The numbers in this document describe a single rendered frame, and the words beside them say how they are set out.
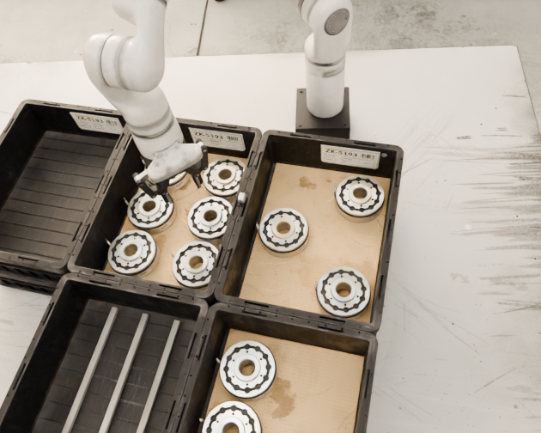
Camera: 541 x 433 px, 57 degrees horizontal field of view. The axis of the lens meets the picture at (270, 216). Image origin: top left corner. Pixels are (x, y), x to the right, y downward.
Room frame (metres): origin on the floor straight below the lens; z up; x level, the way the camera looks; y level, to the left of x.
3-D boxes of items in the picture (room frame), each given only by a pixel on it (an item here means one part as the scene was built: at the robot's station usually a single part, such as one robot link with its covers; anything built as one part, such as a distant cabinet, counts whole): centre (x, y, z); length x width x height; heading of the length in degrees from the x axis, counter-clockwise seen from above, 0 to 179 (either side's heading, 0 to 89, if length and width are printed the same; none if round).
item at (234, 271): (0.47, -0.08, 0.87); 0.40 x 0.30 x 0.11; 157
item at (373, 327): (0.47, -0.08, 0.92); 0.40 x 0.30 x 0.02; 157
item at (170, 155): (0.53, 0.15, 1.17); 0.11 x 0.09 x 0.06; 22
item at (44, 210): (0.70, 0.47, 0.87); 0.40 x 0.30 x 0.11; 157
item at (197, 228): (0.56, 0.13, 0.86); 0.10 x 0.10 x 0.01
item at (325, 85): (0.86, -0.19, 0.89); 0.09 x 0.09 x 0.17; 77
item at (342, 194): (0.54, -0.19, 0.86); 0.10 x 0.10 x 0.01
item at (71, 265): (0.59, 0.19, 0.92); 0.40 x 0.30 x 0.02; 157
